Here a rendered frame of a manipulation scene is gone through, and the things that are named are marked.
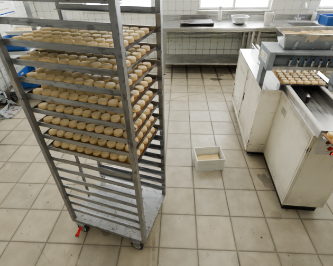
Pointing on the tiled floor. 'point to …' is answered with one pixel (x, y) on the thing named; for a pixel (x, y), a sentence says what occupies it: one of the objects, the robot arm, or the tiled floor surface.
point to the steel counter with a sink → (215, 59)
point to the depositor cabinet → (259, 102)
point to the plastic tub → (209, 158)
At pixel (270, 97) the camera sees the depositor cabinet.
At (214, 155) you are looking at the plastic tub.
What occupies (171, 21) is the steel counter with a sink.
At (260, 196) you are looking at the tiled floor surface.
